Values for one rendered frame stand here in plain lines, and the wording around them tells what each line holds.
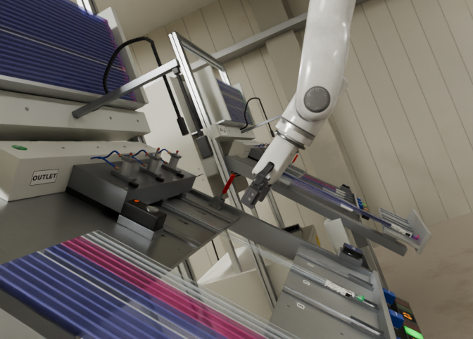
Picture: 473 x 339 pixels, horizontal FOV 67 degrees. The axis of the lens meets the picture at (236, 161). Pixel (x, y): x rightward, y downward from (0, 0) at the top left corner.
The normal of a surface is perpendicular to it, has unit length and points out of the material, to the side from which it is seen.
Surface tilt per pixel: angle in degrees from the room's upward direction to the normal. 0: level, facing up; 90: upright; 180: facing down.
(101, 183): 90
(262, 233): 90
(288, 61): 90
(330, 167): 90
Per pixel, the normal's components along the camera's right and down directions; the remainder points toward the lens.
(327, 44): -0.01, -0.40
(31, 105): 0.89, -0.35
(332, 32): 0.03, -0.63
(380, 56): -0.18, 0.01
